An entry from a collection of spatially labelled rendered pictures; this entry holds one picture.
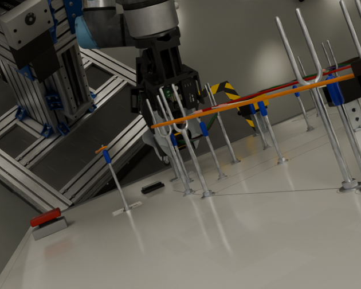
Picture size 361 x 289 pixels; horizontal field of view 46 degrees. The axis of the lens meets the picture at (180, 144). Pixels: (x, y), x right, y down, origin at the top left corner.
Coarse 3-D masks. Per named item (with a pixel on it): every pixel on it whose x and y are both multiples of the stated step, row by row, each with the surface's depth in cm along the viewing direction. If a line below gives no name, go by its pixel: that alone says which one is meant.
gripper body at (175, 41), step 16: (176, 32) 61; (144, 48) 61; (160, 48) 59; (176, 48) 61; (160, 64) 60; (176, 64) 63; (144, 80) 65; (160, 80) 62; (176, 80) 61; (192, 80) 62; (160, 96) 63; (192, 96) 63; (160, 112) 62
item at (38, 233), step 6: (54, 222) 71; (60, 222) 71; (66, 222) 74; (36, 228) 72; (42, 228) 70; (48, 228) 70; (54, 228) 71; (60, 228) 71; (36, 234) 70; (42, 234) 70; (48, 234) 70
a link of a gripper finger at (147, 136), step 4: (148, 128) 88; (144, 132) 86; (148, 132) 88; (144, 136) 86; (148, 136) 87; (152, 136) 88; (144, 140) 86; (148, 140) 87; (152, 140) 88; (148, 144) 88; (152, 144) 88; (156, 148) 89; (156, 152) 89
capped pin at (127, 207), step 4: (104, 152) 64; (104, 156) 64; (108, 156) 64; (108, 160) 64; (108, 164) 64; (112, 168) 64; (112, 172) 64; (116, 180) 64; (116, 184) 64; (120, 188) 64; (120, 192) 64; (124, 200) 64; (124, 204) 64; (124, 208) 64; (128, 208) 64
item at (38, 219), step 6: (54, 210) 71; (60, 210) 76; (36, 216) 74; (42, 216) 71; (48, 216) 71; (54, 216) 71; (30, 222) 70; (36, 222) 70; (42, 222) 71; (48, 222) 72
